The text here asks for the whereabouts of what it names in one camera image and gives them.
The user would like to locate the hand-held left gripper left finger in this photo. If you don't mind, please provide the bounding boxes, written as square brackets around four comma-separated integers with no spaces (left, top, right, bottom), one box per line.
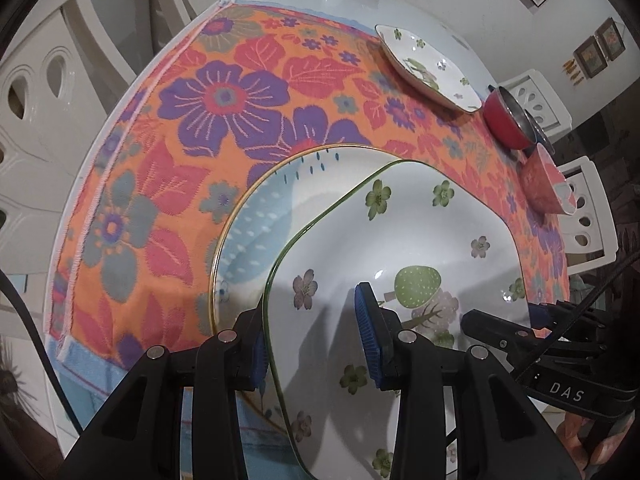
[59,307,274,480]

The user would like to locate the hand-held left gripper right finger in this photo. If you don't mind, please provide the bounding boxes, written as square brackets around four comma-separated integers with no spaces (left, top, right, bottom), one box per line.
[353,282,584,480]

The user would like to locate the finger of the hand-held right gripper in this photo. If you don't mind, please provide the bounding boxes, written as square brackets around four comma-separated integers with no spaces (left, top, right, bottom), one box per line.
[531,301,607,334]
[461,309,540,362]

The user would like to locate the white hexagonal floral plate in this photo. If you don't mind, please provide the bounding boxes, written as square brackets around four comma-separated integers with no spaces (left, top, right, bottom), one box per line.
[375,24,483,113]
[261,159,532,480]

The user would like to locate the blue patterned gold-rimmed plate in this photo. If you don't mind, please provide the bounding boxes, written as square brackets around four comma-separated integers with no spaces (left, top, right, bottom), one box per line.
[209,145,403,433]

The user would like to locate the pink patterned bowl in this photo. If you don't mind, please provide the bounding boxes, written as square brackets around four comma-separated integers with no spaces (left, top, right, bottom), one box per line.
[522,143,581,216]

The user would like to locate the red bowl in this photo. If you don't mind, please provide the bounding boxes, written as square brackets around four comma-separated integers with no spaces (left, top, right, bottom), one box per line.
[483,85,538,151]

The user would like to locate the person's pink patterned clothing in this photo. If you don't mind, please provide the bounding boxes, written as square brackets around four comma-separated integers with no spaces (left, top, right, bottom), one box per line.
[559,407,623,467]

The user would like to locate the orange floral cloth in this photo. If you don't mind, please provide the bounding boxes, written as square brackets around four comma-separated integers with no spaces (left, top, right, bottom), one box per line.
[44,2,572,480]

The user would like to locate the black cable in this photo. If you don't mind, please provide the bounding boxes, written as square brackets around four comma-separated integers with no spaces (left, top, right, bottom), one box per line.
[517,254,640,381]
[0,269,85,435]

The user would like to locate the orange hanging wall ornament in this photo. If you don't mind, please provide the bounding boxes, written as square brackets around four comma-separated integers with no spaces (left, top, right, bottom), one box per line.
[562,57,584,87]

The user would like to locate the small framed wall picture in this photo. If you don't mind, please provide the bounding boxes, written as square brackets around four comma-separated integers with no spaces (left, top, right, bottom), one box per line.
[573,37,609,79]
[595,17,626,61]

